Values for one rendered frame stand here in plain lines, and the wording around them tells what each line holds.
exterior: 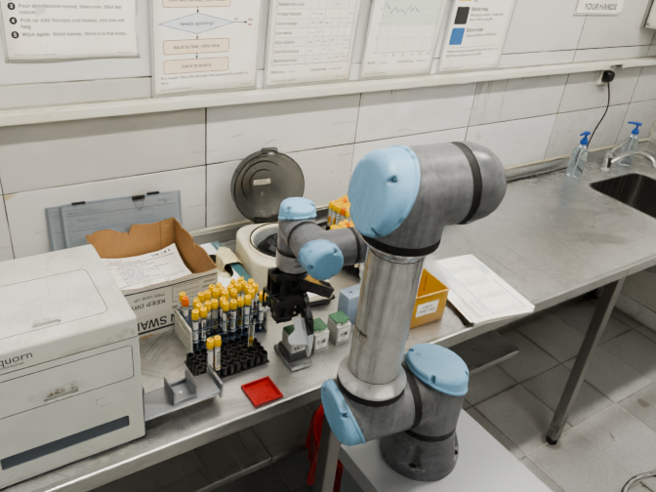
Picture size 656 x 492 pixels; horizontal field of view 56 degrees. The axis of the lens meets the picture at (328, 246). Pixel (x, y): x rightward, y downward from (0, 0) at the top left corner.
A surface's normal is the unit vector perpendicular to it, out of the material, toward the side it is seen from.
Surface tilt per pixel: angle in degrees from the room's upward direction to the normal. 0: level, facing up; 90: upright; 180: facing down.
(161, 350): 0
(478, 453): 1
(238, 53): 93
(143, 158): 90
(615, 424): 0
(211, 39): 93
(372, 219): 83
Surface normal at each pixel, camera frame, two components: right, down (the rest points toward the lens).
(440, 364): 0.21, -0.87
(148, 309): 0.55, 0.41
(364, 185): -0.88, 0.03
